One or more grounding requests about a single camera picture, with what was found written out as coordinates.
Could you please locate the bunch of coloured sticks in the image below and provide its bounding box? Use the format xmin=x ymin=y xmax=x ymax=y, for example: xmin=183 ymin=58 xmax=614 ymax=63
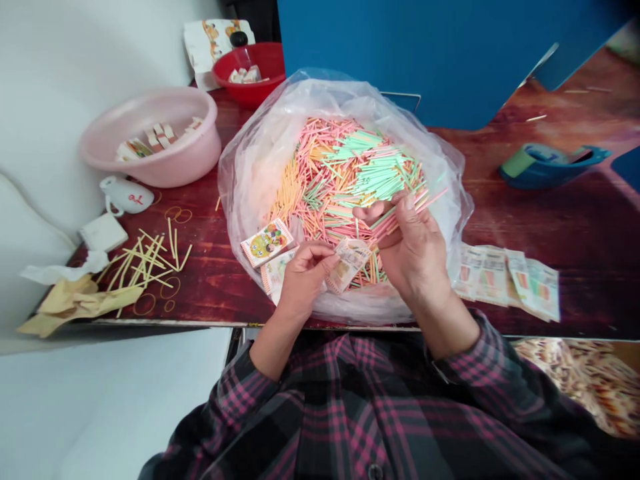
xmin=369 ymin=185 xmax=451 ymax=242

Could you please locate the red plastic bowl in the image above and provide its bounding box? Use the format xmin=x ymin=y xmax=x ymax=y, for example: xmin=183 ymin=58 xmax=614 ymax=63
xmin=211 ymin=41 xmax=287 ymax=110

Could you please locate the person's body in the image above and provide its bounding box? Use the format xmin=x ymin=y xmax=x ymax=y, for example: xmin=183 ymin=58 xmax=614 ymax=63
xmin=137 ymin=309 xmax=640 ymax=480

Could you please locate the small cartoon printed box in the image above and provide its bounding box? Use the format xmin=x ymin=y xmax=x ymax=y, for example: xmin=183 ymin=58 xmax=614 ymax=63
xmin=240 ymin=217 xmax=297 ymax=270

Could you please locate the scatter of yellow sticks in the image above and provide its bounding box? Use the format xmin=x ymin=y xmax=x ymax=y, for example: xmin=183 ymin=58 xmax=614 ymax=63
xmin=93 ymin=217 xmax=194 ymax=319

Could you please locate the clear plastic bag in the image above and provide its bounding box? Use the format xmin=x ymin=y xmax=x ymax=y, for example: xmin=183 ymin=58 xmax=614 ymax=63
xmin=217 ymin=67 xmax=475 ymax=326

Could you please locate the person's right hand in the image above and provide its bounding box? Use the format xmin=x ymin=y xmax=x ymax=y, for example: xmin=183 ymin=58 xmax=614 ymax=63
xmin=351 ymin=191 xmax=455 ymax=307

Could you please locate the white power adapter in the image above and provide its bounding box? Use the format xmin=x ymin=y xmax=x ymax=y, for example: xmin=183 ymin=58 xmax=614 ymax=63
xmin=78 ymin=211 xmax=130 ymax=253

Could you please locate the white printed carton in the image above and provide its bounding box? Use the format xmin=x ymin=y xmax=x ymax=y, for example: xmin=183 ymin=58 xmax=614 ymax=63
xmin=181 ymin=18 xmax=257 ymax=92

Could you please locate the small paper box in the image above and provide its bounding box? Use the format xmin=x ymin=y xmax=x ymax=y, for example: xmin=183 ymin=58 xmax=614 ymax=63
xmin=323 ymin=238 xmax=374 ymax=295

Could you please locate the pink plastic basin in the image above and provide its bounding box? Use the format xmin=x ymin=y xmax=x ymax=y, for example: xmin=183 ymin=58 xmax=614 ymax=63
xmin=78 ymin=85 xmax=223 ymax=189

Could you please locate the person's left hand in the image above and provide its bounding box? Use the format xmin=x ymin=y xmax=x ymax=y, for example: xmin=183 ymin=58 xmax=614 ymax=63
xmin=276 ymin=241 xmax=342 ymax=315

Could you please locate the patterned cloth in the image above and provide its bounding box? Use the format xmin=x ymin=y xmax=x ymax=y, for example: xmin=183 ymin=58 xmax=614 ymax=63
xmin=511 ymin=337 xmax=640 ymax=442

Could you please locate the white cable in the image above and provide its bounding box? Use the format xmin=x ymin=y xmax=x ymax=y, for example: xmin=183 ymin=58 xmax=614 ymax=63
xmin=0 ymin=169 xmax=81 ymax=247

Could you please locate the heap of boxes in red bowl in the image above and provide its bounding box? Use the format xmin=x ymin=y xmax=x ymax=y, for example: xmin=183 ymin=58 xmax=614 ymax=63
xmin=227 ymin=65 xmax=271 ymax=85

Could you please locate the crumpled white tissue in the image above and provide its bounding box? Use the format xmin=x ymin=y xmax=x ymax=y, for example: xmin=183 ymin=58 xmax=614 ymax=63
xmin=19 ymin=249 xmax=111 ymax=285

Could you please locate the white mug with red mark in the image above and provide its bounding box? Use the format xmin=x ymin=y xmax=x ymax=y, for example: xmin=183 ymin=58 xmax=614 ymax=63
xmin=98 ymin=175 xmax=155 ymax=218

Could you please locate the pile of coloured paper sticks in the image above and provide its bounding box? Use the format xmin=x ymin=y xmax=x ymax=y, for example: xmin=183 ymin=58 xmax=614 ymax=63
xmin=269 ymin=115 xmax=435 ymax=291

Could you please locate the heap of boxes in pink basin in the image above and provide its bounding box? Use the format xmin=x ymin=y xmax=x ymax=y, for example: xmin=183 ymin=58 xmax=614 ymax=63
xmin=115 ymin=115 xmax=206 ymax=163

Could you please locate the small white printed box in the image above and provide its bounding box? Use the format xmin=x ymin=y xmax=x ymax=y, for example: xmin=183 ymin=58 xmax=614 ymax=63
xmin=259 ymin=245 xmax=302 ymax=307

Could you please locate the flat printed packet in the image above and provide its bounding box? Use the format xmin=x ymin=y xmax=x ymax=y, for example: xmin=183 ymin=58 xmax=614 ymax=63
xmin=503 ymin=248 xmax=532 ymax=309
xmin=475 ymin=247 xmax=512 ymax=307
xmin=451 ymin=244 xmax=485 ymax=303
xmin=519 ymin=257 xmax=561 ymax=324

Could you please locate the blue tape dispenser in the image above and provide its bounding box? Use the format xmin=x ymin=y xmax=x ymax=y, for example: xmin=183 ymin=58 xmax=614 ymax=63
xmin=498 ymin=141 xmax=613 ymax=191

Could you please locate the blue board panel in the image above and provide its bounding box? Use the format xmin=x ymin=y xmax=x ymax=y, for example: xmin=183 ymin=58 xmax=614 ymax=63
xmin=277 ymin=0 xmax=640 ymax=133

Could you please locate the crumpled beige paper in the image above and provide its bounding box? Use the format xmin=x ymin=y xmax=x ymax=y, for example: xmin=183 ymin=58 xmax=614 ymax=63
xmin=16 ymin=273 xmax=147 ymax=339

